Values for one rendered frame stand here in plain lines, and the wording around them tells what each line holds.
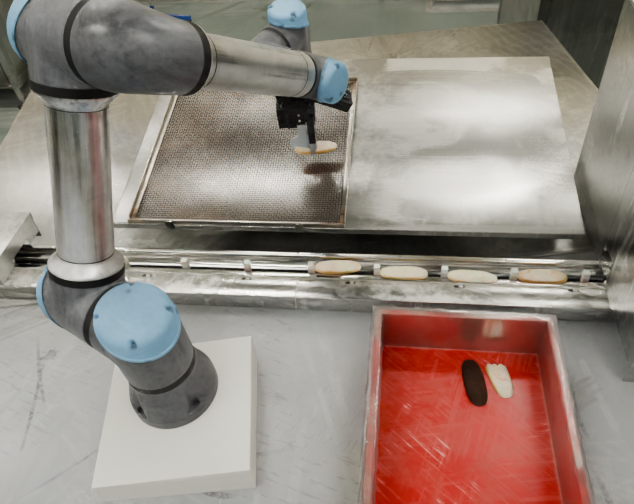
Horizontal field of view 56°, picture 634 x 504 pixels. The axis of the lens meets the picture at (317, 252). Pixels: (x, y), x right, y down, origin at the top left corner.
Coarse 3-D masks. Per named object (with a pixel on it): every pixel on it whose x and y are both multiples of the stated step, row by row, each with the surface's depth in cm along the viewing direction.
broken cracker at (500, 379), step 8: (488, 368) 109; (496, 368) 109; (504, 368) 109; (488, 376) 108; (496, 376) 107; (504, 376) 107; (496, 384) 106; (504, 384) 106; (512, 384) 107; (504, 392) 105; (512, 392) 105
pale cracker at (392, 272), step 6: (384, 270) 125; (390, 270) 124; (396, 270) 124; (402, 270) 124; (408, 270) 124; (414, 270) 124; (420, 270) 124; (384, 276) 124; (390, 276) 124; (396, 276) 123; (402, 276) 123; (408, 276) 123; (414, 276) 123; (420, 276) 123; (426, 276) 123
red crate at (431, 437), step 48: (384, 384) 109; (432, 384) 108; (528, 384) 107; (384, 432) 102; (432, 432) 101; (480, 432) 101; (528, 432) 100; (384, 480) 96; (432, 480) 96; (480, 480) 95; (528, 480) 94
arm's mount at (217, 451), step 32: (224, 352) 108; (128, 384) 106; (224, 384) 103; (256, 384) 110; (128, 416) 101; (224, 416) 99; (256, 416) 106; (128, 448) 97; (160, 448) 97; (192, 448) 96; (224, 448) 95; (96, 480) 94; (128, 480) 94; (160, 480) 93; (192, 480) 94; (224, 480) 94
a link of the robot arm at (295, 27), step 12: (276, 0) 112; (288, 0) 112; (276, 12) 110; (288, 12) 109; (300, 12) 109; (276, 24) 110; (288, 24) 109; (300, 24) 111; (288, 36) 110; (300, 36) 112; (300, 48) 114
